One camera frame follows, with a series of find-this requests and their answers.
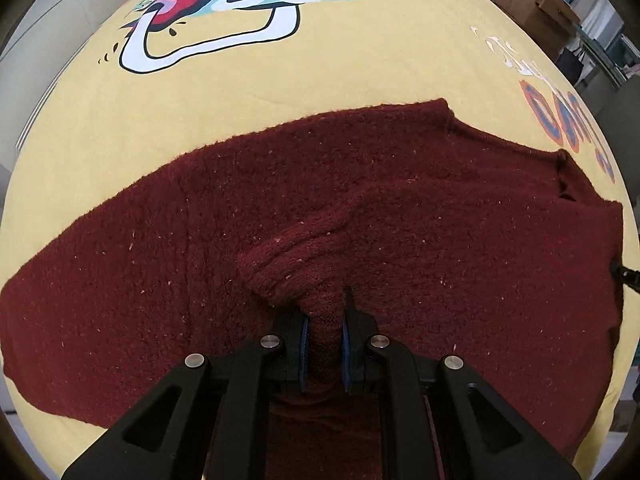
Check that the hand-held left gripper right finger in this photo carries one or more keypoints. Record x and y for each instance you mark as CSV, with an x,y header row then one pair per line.
x,y
345,355

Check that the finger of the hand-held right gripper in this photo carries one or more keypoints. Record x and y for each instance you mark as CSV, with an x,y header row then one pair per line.
x,y
627,274

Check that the maroon knit sweater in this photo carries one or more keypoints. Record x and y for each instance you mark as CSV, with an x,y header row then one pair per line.
x,y
200,235

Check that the black bag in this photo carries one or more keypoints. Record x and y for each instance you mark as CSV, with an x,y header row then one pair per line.
x,y
572,62

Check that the brown cardboard box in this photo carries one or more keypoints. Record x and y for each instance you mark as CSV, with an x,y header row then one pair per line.
x,y
530,5

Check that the white wardrobe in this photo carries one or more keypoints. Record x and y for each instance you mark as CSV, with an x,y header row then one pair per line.
x,y
60,35

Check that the yellow dinosaur print blanket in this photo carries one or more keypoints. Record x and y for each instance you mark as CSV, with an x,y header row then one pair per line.
x,y
300,85

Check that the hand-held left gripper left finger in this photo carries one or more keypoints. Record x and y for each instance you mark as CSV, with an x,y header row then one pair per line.
x,y
303,355

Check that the teal shelf frame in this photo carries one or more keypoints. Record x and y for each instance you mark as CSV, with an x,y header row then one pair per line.
x,y
607,35

